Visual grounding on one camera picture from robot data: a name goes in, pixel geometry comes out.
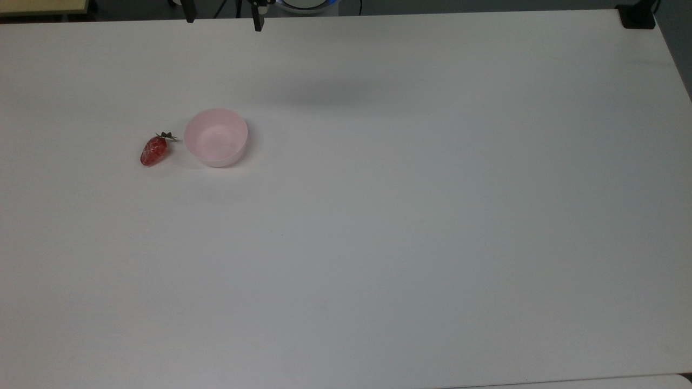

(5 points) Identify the red toy strawberry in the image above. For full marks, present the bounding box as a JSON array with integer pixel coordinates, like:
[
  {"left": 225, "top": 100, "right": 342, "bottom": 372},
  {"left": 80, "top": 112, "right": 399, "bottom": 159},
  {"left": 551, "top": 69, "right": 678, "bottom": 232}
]
[{"left": 140, "top": 131, "right": 179, "bottom": 167}]

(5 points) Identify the beige side table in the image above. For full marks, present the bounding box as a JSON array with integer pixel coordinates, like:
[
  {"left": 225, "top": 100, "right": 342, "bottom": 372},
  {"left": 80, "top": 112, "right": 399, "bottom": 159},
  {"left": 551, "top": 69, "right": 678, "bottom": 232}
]
[{"left": 0, "top": 0, "right": 90, "bottom": 17}]

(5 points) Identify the pink plastic bowl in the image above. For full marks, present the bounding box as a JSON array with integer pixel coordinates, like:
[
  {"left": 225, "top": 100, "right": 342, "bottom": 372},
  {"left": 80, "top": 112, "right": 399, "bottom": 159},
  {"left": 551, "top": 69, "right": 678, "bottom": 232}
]
[{"left": 184, "top": 108, "right": 249, "bottom": 168}]

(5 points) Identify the black table clamp block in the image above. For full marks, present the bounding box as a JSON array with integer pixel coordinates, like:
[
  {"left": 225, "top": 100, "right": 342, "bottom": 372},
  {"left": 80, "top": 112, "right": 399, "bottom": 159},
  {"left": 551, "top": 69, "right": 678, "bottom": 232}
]
[{"left": 615, "top": 0, "right": 661, "bottom": 30}]

